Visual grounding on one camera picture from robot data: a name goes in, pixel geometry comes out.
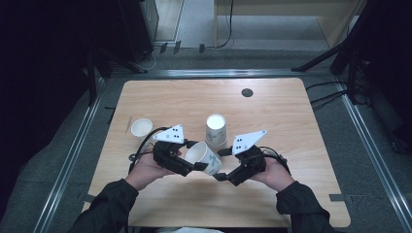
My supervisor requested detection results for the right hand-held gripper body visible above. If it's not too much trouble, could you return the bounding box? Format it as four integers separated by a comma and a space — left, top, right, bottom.
227, 129, 269, 187

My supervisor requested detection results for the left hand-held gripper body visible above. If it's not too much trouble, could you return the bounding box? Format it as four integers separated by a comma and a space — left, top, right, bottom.
152, 123, 196, 178

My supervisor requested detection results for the leaf-print white paper cup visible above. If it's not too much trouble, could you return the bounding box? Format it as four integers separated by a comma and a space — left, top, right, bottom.
130, 117, 154, 140
184, 141, 223, 177

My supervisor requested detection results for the stack of white paper cups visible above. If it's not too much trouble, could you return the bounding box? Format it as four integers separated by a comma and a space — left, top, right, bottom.
204, 113, 228, 151

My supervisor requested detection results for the person's left hand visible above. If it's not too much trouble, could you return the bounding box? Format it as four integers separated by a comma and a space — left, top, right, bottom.
124, 152, 177, 192

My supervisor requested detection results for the person's right hand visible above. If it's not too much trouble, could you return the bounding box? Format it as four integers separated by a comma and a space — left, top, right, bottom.
251, 157, 296, 193

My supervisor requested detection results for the person's white garment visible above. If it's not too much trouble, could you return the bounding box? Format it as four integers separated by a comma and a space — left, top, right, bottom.
154, 227, 224, 233

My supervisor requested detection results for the black tape mark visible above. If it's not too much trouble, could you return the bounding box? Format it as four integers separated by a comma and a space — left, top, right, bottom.
104, 106, 117, 125

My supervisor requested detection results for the black metal stand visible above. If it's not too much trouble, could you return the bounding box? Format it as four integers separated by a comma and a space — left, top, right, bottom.
85, 45, 150, 106

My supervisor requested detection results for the black tripod stand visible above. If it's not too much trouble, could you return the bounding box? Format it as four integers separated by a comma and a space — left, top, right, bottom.
291, 0, 377, 105

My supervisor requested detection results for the black cabinet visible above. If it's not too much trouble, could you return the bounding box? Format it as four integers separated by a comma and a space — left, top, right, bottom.
118, 0, 159, 64

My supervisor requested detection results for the dark curtain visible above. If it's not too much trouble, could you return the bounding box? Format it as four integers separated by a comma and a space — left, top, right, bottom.
353, 0, 412, 156
0, 0, 98, 208

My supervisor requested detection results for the light wooden cabinet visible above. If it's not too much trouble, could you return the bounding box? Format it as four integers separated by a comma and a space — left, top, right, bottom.
213, 0, 368, 50

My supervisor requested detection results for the left hand-held gripper black cable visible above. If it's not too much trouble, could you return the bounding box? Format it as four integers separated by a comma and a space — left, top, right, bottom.
128, 126, 171, 174

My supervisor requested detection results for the hand-held gripper black cable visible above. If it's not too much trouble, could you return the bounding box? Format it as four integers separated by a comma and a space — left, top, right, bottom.
128, 126, 171, 174
258, 146, 292, 177

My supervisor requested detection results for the right hand-held gripper black cable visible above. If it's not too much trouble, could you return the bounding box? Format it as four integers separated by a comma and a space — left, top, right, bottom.
258, 146, 292, 177

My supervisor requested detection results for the aluminium floor rail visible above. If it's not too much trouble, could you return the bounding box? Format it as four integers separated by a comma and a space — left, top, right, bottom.
32, 77, 108, 233
111, 68, 332, 79
333, 77, 412, 233

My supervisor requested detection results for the white floor cable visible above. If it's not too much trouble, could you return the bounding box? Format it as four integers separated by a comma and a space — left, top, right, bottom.
139, 45, 158, 71

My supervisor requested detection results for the black floor cable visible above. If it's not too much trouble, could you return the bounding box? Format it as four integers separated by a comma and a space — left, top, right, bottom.
305, 81, 348, 91
310, 90, 348, 105
311, 94, 346, 112

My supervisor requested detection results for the black hanging cable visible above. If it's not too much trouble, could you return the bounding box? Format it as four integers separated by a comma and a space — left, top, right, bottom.
217, 0, 235, 50

